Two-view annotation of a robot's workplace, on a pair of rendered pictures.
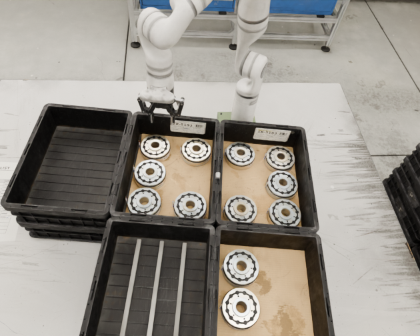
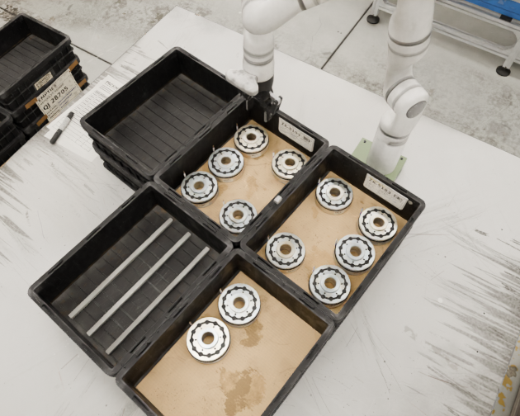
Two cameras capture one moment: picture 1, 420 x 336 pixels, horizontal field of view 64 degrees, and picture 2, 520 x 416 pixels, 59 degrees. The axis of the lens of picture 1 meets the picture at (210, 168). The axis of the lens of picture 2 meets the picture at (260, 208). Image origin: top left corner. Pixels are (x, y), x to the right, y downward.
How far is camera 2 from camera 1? 0.44 m
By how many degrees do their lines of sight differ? 23
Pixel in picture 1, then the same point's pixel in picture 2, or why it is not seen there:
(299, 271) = (298, 350)
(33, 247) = (101, 176)
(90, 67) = (304, 27)
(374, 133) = not seen: outside the picture
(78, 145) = (186, 101)
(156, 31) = (246, 11)
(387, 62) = not seen: outside the picture
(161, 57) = (254, 40)
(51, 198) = (130, 139)
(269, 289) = (253, 345)
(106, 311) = (102, 261)
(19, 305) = (59, 216)
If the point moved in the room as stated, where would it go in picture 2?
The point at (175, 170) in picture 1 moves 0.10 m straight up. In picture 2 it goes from (255, 174) to (255, 153)
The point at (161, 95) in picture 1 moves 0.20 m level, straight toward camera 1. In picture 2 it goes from (243, 82) to (195, 143)
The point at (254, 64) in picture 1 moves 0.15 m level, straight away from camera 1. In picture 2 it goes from (403, 96) to (440, 68)
